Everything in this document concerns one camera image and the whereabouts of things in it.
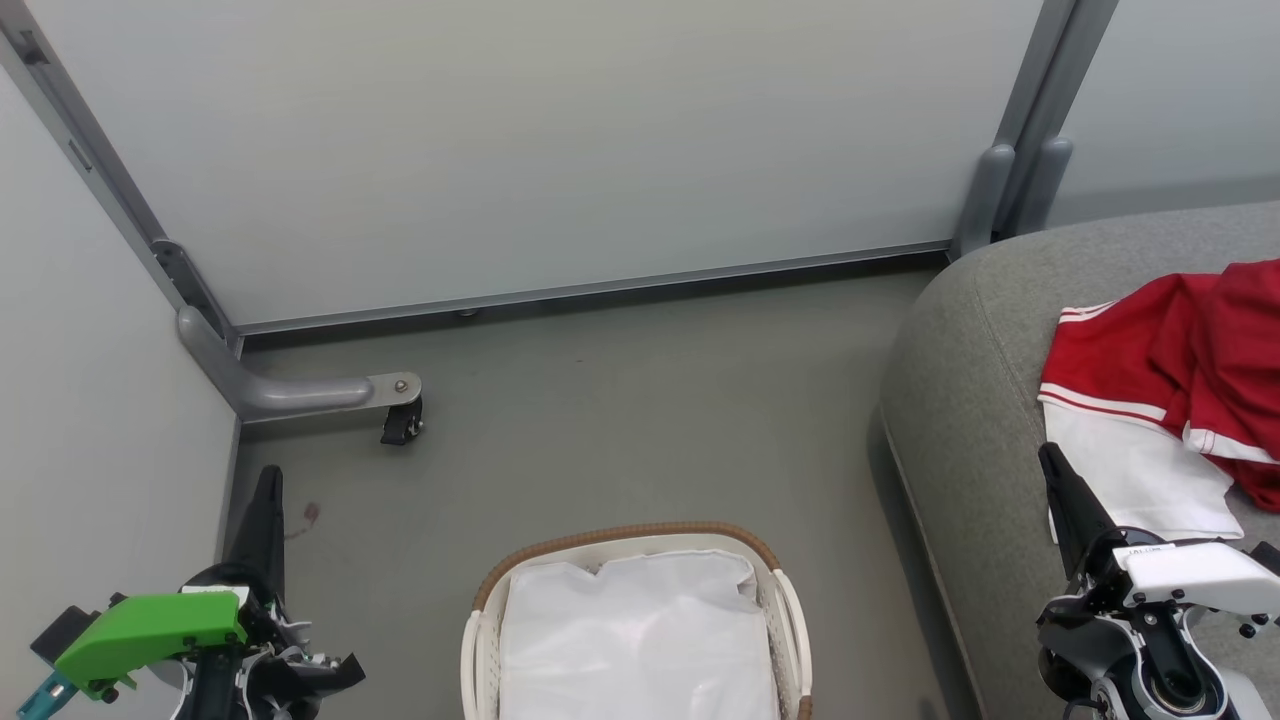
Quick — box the white cloth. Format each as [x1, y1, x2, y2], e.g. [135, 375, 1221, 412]
[498, 549, 782, 720]

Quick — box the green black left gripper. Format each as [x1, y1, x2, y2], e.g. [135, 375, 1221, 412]
[30, 465, 367, 703]

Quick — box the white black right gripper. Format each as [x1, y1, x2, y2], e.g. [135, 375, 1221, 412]
[1038, 443, 1280, 613]

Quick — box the grey partition foot bracket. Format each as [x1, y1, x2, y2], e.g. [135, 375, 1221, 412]
[177, 305, 423, 424]

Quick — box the grey partition base rail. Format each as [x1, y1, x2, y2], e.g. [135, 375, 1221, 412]
[235, 240, 953, 337]

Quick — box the grey fabric sofa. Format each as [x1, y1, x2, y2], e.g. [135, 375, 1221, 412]
[879, 200, 1280, 720]

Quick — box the grey partition corner post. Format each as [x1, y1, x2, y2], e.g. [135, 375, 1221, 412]
[0, 0, 243, 353]

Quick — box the black caster wheel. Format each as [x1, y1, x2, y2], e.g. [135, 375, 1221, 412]
[379, 397, 426, 448]

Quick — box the teal plastic connector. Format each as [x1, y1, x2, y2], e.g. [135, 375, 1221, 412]
[14, 670, 77, 720]

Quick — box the red and white jersey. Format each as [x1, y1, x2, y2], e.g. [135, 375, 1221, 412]
[1038, 259, 1280, 547]

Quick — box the white basket with brown rim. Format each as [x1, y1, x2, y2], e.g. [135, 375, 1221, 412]
[460, 520, 814, 720]

